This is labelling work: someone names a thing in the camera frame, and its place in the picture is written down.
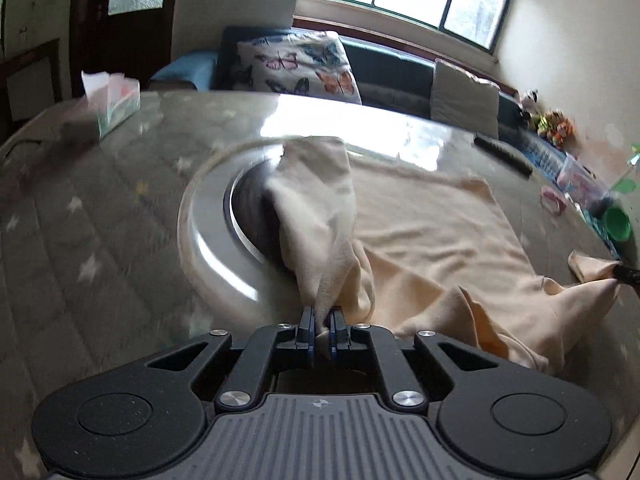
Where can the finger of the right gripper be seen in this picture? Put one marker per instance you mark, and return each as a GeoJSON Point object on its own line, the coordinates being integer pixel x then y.
{"type": "Point", "coordinates": [627, 275]}

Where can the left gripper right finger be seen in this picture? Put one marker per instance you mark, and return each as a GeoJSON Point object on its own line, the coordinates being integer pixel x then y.
{"type": "Point", "coordinates": [373, 350]}

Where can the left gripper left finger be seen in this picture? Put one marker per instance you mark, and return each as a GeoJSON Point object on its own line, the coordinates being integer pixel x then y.
{"type": "Point", "coordinates": [270, 351]}

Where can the cream knit garment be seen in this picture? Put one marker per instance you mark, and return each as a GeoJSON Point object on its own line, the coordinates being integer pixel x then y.
{"type": "Point", "coordinates": [410, 250]}

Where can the green plastic bowl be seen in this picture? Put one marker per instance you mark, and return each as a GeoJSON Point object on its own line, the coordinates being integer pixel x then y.
{"type": "Point", "coordinates": [617, 224]}

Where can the colourful paper pinwheel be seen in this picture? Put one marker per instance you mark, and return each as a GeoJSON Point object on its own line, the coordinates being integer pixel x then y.
{"type": "Point", "coordinates": [626, 182]}

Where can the pink cloth item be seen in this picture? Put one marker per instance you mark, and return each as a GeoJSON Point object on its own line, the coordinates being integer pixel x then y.
{"type": "Point", "coordinates": [553, 201]}

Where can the clear plastic storage box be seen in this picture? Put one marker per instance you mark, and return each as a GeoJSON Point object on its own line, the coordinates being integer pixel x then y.
{"type": "Point", "coordinates": [575, 180]}

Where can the round table heater insert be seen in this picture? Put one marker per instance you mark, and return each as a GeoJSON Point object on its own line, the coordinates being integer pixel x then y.
{"type": "Point", "coordinates": [229, 235]}

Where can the black remote control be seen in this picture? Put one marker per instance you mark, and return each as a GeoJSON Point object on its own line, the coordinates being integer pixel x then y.
{"type": "Point", "coordinates": [490, 147]}

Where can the orange plush toy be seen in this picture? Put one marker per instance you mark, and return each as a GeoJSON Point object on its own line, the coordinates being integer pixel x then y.
{"type": "Point", "coordinates": [554, 127]}

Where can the cow plush toy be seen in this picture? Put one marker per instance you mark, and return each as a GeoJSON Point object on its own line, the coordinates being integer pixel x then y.
{"type": "Point", "coordinates": [529, 106]}

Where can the plain beige pillow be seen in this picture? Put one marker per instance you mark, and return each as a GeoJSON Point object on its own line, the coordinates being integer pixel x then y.
{"type": "Point", "coordinates": [461, 100]}

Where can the tissue box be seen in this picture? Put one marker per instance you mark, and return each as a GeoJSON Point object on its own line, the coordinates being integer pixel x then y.
{"type": "Point", "coordinates": [113, 98]}

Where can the blue sofa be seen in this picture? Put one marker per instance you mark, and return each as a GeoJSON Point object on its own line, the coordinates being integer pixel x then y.
{"type": "Point", "coordinates": [386, 78]}

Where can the butterfly print pillow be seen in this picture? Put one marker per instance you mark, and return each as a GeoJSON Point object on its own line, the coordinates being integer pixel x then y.
{"type": "Point", "coordinates": [300, 64]}

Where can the dark wooden cabinet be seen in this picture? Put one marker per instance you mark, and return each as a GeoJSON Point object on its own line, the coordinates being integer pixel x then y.
{"type": "Point", "coordinates": [30, 82]}

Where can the dark wooden door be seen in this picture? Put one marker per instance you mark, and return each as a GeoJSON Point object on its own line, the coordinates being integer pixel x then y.
{"type": "Point", "coordinates": [129, 37]}

